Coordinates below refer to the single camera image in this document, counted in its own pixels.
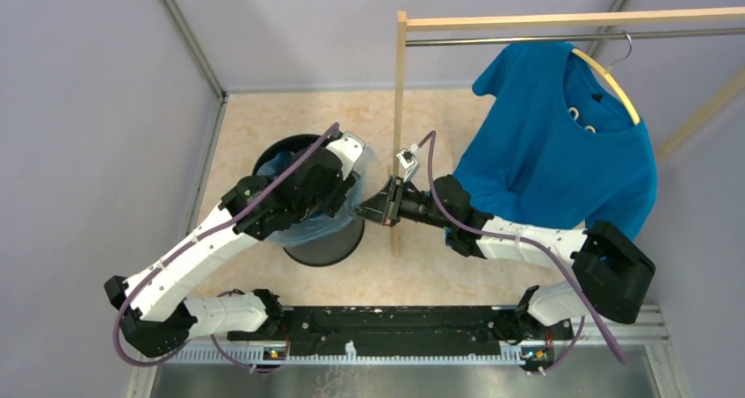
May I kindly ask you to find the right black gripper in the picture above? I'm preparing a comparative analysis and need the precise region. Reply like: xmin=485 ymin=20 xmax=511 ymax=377
xmin=351 ymin=175 xmax=454 ymax=230

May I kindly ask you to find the black cylindrical trash bin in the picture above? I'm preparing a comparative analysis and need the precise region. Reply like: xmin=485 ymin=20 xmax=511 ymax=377
xmin=251 ymin=133 xmax=366 ymax=268

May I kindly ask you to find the blue plastic trash bag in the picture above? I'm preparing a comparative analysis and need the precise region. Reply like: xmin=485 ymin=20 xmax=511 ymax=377
xmin=253 ymin=134 xmax=376 ymax=248

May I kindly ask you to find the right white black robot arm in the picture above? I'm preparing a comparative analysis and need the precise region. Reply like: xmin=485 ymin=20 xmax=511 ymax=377
xmin=352 ymin=176 xmax=656 ymax=338

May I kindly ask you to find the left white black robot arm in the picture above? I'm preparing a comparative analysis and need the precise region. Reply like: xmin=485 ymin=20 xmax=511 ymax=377
xmin=105 ymin=138 xmax=370 ymax=365

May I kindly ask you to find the wooden clothes rack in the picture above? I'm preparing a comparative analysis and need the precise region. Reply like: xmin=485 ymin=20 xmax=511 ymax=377
xmin=388 ymin=6 xmax=745 ymax=258

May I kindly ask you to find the blue t-shirt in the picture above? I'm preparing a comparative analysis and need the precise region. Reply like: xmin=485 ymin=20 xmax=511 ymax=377
xmin=453 ymin=42 xmax=657 ymax=238

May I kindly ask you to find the yellow clothes hanger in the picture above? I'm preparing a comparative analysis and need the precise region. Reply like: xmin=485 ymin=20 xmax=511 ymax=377
xmin=572 ymin=31 xmax=641 ymax=126

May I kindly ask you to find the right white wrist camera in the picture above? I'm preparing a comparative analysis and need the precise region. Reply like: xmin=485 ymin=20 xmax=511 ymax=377
xmin=396 ymin=143 xmax=421 ymax=184

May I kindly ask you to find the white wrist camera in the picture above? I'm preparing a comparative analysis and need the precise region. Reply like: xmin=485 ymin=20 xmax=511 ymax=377
xmin=325 ymin=132 xmax=371 ymax=179
xmin=396 ymin=143 xmax=421 ymax=184

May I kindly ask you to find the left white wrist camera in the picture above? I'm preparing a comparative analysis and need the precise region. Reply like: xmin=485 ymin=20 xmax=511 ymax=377
xmin=325 ymin=132 xmax=371 ymax=179

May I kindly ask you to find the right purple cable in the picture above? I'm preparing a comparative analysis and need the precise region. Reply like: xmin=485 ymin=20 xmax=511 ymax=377
xmin=416 ymin=129 xmax=631 ymax=366

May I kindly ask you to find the purple cable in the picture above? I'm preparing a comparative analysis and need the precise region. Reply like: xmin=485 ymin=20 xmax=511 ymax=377
xmin=416 ymin=129 xmax=631 ymax=366
xmin=112 ymin=121 xmax=342 ymax=368

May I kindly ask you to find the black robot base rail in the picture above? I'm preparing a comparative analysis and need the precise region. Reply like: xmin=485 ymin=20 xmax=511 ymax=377
xmin=227 ymin=306 xmax=575 ymax=370

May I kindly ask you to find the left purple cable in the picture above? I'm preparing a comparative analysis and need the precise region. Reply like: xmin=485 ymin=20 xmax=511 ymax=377
xmin=112 ymin=121 xmax=342 ymax=368

